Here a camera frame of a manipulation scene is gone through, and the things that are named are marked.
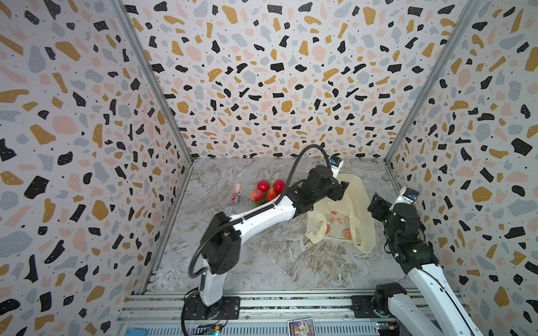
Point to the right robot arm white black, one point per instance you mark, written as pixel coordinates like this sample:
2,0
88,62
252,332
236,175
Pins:
419,263

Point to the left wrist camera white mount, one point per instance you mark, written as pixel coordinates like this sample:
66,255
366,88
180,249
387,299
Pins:
336,163

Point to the orange yellow fruit in bag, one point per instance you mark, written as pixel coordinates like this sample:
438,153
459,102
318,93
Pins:
257,195

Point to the round red fruit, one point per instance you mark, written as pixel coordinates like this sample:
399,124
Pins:
279,186
263,186

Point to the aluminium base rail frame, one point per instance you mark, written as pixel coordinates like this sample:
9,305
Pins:
333,312

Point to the purple printed card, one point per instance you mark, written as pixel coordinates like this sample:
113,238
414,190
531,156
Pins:
302,327

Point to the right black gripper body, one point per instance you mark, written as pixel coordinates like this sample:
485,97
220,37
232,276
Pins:
384,215

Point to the left aluminium corner post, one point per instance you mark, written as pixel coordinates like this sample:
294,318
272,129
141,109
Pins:
145,66

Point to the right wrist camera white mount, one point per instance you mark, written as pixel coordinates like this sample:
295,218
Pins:
406,196

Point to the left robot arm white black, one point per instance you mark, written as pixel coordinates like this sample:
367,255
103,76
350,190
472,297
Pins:
220,247

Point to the right aluminium corner post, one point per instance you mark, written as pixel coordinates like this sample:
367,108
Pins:
469,11

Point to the green scalloped plate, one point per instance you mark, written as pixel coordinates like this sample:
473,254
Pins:
257,204

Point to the aluminium corner post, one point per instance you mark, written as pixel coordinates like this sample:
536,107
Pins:
469,11
145,66

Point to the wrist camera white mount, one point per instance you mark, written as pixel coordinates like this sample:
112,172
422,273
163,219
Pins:
336,163
406,196

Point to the yellow translucent plastic bag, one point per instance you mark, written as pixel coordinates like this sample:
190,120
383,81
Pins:
346,220

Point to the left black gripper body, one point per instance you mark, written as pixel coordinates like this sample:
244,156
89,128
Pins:
335,192

